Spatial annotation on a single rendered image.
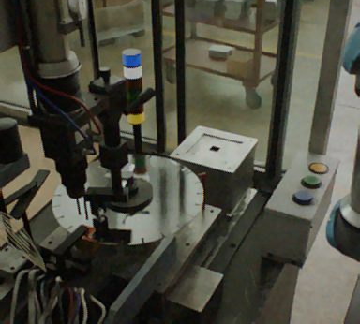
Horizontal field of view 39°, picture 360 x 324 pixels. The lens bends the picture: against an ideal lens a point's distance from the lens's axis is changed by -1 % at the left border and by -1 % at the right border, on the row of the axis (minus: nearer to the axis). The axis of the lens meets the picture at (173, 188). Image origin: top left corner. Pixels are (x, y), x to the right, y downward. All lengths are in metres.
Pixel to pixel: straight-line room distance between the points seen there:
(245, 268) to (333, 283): 1.11
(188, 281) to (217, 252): 0.18
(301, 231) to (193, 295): 0.29
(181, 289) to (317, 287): 1.26
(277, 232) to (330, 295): 1.08
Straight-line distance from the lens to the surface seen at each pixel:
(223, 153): 1.35
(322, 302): 2.22
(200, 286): 1.09
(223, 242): 1.28
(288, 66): 1.29
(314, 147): 1.40
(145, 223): 1.04
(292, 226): 1.18
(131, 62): 1.28
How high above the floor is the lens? 1.61
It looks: 36 degrees down
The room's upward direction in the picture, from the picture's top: 2 degrees counter-clockwise
